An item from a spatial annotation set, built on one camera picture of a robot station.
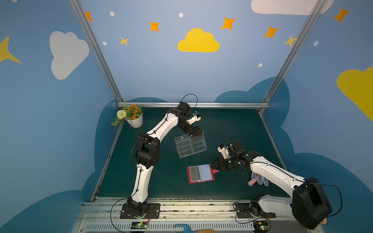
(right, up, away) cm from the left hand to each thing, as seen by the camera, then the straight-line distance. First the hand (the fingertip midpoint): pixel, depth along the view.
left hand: (194, 129), depth 94 cm
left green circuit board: (-29, -47, -23) cm, 60 cm away
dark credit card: (0, -2, 0) cm, 2 cm away
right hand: (+13, -21, -10) cm, 26 cm away
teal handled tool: (-5, -47, -24) cm, 54 cm away
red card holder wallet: (+3, -27, -6) cm, 28 cm away
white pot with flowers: (-43, +10, +6) cm, 44 cm away
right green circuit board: (+32, -48, -22) cm, 62 cm away
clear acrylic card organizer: (-5, -11, +1) cm, 12 cm away
